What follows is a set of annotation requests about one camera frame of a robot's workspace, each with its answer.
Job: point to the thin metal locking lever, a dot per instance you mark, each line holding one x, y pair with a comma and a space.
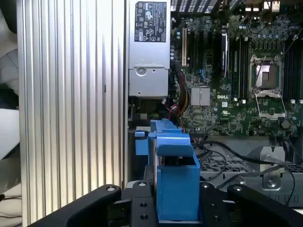
260, 69

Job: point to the silver chipset heatsink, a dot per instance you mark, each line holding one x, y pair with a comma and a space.
200, 96

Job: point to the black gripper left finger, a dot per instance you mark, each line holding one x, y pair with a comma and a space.
94, 205

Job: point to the dark grey PC case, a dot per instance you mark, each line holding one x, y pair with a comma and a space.
126, 71

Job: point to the metal disk bay cage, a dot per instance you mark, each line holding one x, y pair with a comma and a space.
270, 156

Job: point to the CPU socket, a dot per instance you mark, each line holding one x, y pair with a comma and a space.
272, 78

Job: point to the metal socket cover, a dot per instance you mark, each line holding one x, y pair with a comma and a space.
272, 115

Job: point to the green Dell motherboard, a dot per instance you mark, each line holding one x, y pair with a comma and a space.
213, 116

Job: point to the white expansion slot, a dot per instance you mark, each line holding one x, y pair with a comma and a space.
184, 47

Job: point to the silver power supply unit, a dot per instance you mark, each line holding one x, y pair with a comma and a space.
149, 78

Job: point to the black RAM slot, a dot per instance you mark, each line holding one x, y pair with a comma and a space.
239, 71
245, 71

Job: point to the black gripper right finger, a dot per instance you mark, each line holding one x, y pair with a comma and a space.
251, 208

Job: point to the black expansion card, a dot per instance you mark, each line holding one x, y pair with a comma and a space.
225, 54

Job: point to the hard disk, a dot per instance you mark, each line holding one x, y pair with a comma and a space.
176, 189

